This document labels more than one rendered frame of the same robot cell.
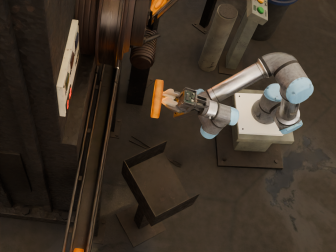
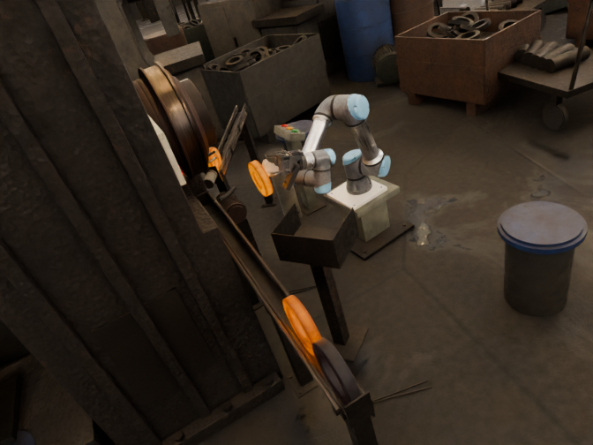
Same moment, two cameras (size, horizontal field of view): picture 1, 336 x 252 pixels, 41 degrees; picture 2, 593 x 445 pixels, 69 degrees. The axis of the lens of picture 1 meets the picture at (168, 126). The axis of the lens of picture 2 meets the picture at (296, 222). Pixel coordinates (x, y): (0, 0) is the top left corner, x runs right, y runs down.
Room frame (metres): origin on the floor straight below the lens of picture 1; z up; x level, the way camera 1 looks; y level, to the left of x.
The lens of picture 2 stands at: (-0.64, 0.19, 1.64)
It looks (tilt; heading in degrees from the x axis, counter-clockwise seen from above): 33 degrees down; 353
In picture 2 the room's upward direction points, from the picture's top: 17 degrees counter-clockwise
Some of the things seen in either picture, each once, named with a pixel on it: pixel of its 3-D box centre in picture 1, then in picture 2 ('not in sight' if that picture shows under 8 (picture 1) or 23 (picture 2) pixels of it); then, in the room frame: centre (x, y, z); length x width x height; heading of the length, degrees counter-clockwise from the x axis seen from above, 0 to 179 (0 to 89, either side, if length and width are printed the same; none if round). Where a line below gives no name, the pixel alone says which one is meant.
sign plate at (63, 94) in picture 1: (69, 68); (164, 148); (0.79, 0.36, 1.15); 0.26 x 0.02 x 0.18; 11
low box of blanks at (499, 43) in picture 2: not in sight; (464, 58); (2.79, -2.09, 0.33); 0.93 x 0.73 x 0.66; 18
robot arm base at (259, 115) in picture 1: (267, 108); (357, 180); (1.44, -0.48, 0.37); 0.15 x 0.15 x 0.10
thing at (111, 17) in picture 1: (116, 3); (175, 122); (1.14, 0.32, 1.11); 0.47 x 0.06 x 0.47; 11
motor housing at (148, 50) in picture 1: (140, 69); (241, 235); (1.49, 0.25, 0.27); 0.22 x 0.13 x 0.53; 11
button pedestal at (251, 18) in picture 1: (244, 34); (300, 168); (1.95, -0.27, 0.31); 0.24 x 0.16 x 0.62; 11
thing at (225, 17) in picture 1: (216, 39); (284, 186); (1.88, -0.12, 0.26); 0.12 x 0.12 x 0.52
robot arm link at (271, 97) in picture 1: (274, 98); (355, 163); (1.43, -0.48, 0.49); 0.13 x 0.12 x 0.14; 39
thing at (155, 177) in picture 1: (150, 205); (330, 287); (0.71, -0.04, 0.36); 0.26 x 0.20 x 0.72; 46
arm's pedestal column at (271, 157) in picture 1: (253, 128); (364, 214); (1.44, -0.48, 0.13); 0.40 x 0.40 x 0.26; 17
